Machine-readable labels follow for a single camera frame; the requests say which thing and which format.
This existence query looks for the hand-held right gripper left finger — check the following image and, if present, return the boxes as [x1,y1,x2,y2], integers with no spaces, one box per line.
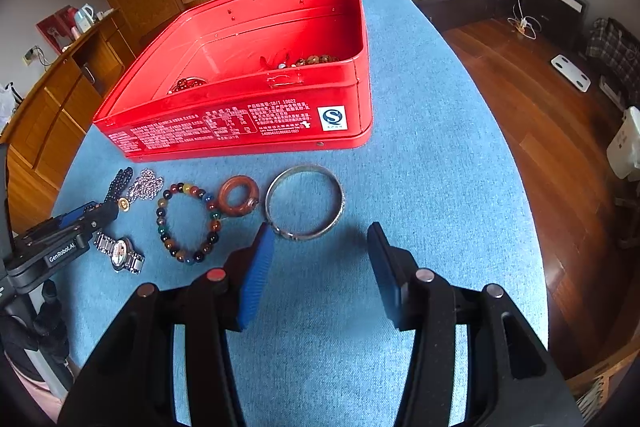
[57,222,276,427]

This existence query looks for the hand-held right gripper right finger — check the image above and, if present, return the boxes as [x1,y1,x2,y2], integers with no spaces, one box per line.
[367,222,583,427]

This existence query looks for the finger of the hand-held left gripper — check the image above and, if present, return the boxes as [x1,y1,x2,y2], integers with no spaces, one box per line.
[59,202,101,228]
[87,204,121,233]

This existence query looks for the silver wristwatch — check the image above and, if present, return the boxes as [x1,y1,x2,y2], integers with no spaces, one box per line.
[94,232,146,274]

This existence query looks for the garnet necklace with gold pendant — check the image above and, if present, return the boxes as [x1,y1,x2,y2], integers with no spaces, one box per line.
[105,166,135,212]

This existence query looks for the silver chain necklace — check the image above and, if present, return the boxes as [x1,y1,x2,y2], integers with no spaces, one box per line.
[129,167,166,202]

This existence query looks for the multicolour bead bracelet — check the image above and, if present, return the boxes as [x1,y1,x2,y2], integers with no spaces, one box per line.
[156,181,223,265]

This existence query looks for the silver bangle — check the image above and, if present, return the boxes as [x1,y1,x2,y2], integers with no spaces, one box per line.
[265,165,345,240]

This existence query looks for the red-brown ring pendant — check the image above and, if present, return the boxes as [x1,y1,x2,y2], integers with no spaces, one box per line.
[218,175,261,220]

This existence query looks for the red tin box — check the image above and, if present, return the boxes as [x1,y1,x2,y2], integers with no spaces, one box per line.
[92,0,373,158]

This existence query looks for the dark red bead bracelet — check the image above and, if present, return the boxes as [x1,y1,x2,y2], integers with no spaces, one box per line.
[167,77,208,95]

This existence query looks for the brown bead bracelet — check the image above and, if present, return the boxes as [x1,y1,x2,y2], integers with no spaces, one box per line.
[292,53,343,68]

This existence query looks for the person's left hand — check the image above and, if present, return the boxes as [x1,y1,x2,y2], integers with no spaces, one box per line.
[27,279,71,365]

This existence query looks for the wooden sideboard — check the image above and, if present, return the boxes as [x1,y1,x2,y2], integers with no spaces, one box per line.
[0,9,136,233]

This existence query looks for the blue table cloth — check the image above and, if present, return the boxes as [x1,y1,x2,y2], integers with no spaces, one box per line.
[52,0,551,427]

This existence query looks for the white plastic bag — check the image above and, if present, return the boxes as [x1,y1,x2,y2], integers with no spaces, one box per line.
[0,82,21,128]

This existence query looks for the light blue kettle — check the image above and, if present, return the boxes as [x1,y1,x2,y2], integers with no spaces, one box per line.
[75,4,97,32]

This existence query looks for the white bathroom scale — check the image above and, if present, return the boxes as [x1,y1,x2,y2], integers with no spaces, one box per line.
[550,54,592,94]

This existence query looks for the dark nightstand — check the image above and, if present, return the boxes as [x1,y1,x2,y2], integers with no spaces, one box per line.
[525,0,590,52]

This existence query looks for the plaid bag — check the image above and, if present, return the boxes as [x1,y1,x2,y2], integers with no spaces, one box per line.
[585,18,640,88]

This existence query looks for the red picture frame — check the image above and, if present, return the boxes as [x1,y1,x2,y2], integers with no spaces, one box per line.
[36,6,81,54]

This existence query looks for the white power strip with cables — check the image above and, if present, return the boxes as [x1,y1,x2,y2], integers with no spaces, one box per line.
[507,0,541,40]

